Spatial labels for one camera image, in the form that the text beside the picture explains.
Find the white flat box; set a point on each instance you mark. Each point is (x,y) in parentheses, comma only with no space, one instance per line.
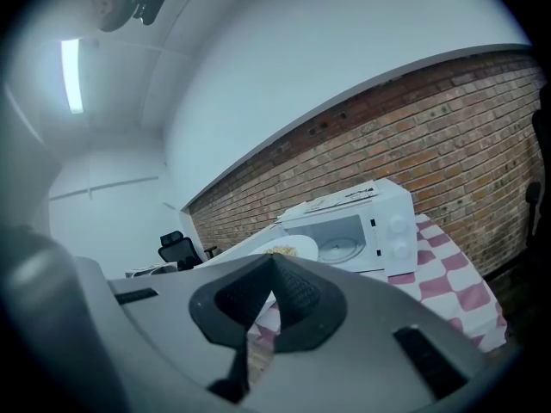
(295,213)

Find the person's head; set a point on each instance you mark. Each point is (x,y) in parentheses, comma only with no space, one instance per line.
(109,7)

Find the white plate of yellow food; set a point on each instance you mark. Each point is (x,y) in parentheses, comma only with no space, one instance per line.
(297,245)

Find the black padded office chair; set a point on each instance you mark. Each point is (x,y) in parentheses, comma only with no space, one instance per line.
(540,187)

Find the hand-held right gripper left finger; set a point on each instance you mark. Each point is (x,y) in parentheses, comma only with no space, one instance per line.
(172,338)

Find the pink white checkered tablecloth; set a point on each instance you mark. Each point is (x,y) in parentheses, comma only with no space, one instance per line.
(452,282)

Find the black head-mounted camera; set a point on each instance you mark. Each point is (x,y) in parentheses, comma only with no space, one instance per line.
(151,2)

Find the white microwave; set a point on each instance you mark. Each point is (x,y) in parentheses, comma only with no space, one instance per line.
(396,230)

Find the ceiling strip light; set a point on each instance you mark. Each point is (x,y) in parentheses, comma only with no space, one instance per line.
(72,75)

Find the black mesh office chair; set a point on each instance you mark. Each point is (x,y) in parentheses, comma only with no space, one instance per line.
(181,248)

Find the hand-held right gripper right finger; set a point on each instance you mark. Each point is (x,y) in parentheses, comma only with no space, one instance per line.
(366,351)

